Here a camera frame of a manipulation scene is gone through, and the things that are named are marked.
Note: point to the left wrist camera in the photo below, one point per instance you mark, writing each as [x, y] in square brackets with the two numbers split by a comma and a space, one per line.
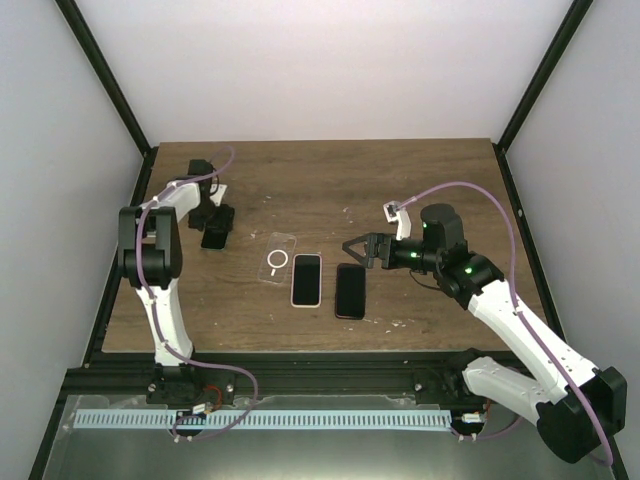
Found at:
[217, 193]

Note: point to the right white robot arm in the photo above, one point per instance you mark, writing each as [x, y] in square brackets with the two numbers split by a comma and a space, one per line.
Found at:
[574, 405]

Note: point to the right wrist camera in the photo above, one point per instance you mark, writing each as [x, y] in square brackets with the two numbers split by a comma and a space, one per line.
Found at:
[397, 215]

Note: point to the light blue slotted cable duct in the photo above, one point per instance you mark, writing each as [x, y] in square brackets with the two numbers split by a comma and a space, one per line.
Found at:
[401, 420]

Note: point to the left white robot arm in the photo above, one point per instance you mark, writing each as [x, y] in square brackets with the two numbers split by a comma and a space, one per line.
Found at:
[150, 256]

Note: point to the beige phone case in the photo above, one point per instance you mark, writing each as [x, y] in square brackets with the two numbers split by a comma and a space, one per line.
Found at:
[306, 281]

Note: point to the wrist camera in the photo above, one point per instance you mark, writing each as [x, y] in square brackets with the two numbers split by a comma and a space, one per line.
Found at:
[397, 215]
[217, 193]

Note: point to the black phone case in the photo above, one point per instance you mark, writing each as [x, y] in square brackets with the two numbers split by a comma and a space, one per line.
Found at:
[350, 291]

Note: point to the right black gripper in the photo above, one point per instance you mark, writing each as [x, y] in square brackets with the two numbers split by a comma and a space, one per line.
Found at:
[373, 249]

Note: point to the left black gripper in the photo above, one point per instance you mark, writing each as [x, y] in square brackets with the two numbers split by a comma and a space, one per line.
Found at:
[222, 222]

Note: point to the clear magsafe phone case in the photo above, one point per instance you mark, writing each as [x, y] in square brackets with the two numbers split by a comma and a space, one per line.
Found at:
[277, 258]

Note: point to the black aluminium frame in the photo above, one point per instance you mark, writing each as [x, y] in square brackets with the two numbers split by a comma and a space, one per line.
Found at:
[315, 373]

